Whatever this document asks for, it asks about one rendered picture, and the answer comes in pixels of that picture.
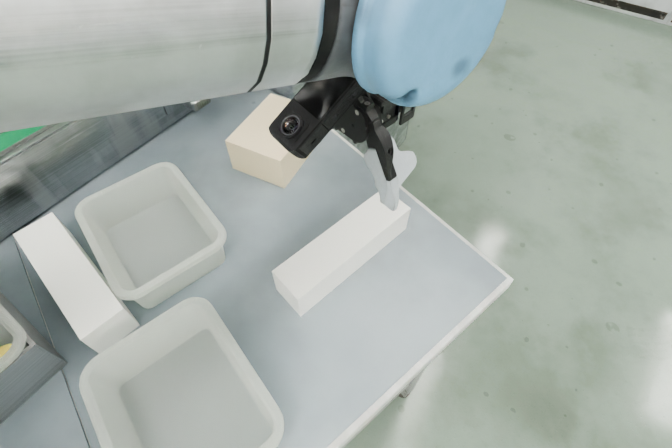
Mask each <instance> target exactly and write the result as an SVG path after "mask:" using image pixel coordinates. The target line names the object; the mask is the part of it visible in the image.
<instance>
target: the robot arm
mask: <svg viewBox="0 0 672 448"><path fill-rule="evenodd" d="M505 3H506V0H0V133H2V132H8V131H14V130H20V129H26V128H32V127H38V126H44V125H50V124H57V123H63V122H69V121H75V120H81V119H87V118H93V117H99V116H106V115H112V114H118V113H124V112H130V111H136V110H142V109H148V108H155V107H161V106H167V105H173V104H179V103H185V102H191V101H197V100H204V99H210V98H216V97H222V96H228V95H234V94H240V93H246V92H252V91H259V90H265V89H271V88H277V87H283V86H289V85H295V84H297V83H302V82H306V83H305V84H304V85H303V87H302V88H301V89H300V90H299V91H298V93H297V94H296V95H295V96H294V97H293V98H292V100H291V101H290V102H289V103H288V104H287V105H286V107H285V108H284V109H283V110H282V111H281V112H280V114H279V115H278V116H277V117H276V118H275V120H274V121H273V122H272V123H271V124H270V126H269V131H270V134H271V135H272V136H273V138H275V139H276V140H277V141H278V142H279V143H280V144H281V145H282V146H283V147H284V148H285V149H286V150H287V151H288V152H290V153H291V154H293V155H294V156H296V157H297V158H301V159H305V158H307V157H308V156H309V154H310V153H311V152H312V151H313V150H314V149H315V148H316V146H317V145H318V144H319V143H320V142H321V141H322V139H323V138H324V137H325V136H326V135H327V134H328V133H329V131H330V130H332V129H333V128H335V130H339V131H340V132H342V133H343V134H345V135H346V136H347V137H349V138H350V139H351V140H352V141H353V143H354V144H357V143H363V142H364V141H367V146H368V148H369V149H368V150H367V151H366V153H365V155H364V160H365V162H366V165H367V167H368V168H369V169H370V171H371V172H372V174H373V177H374V181H375V186H376V188H377V190H378V192H379V195H380V202H381V203H382V204H384V205H385V206H386V207H388V208H389V209H390V210H392V211H395V210H396V209H397V206H398V202H399V187H400V185H401V184H402V183H403V182H404V180H405V179H406V178H407V177H408V175H409V174H410V173H411V172H412V170H413V169H414V168H415V166H416V162H417V160H416V156H415V154H414V152H412V151H399V150H398V148H397V146H396V143H395V141H394V139H393V138H392V137H391V135H390V133H389V132H388V130H387V129H386V128H387V127H389V126H391V125H392V124H394V123H395V122H396V121H397V120H398V115H399V112H401V113H400V119H399V125H402V124H404V123H405V122H407V121H408V120H410V119H411V118H413V117H414V112H415V107H416V106H422V105H426V104H429V103H431V102H434V101H436V100H438V99H440V98H442V97H443V96H445V95H446V94H448V93H449V92H451V91H452V90H453V89H454V88H455V87H457V86H458V85H459V84H460V83H461V82H462V81H463V80H464V79H465V78H466V77H467V76H468V75H469V74H470V73H471V71H472V70H473V69H474V68H475V66H476V65H477V64H478V63H479V61H480V60H481V58H482V57H483V55H484V54H485V52H486V50H487V48H488V47H489V45H490V43H491V41H492V39H493V37H494V33H495V30H496V27H497V25H498V23H499V21H500V19H501V17H502V14H503V11H504V8H505ZM406 107H411V110H410V111H408V112H406V113H405V114H404V112H405V108H406Z"/></svg>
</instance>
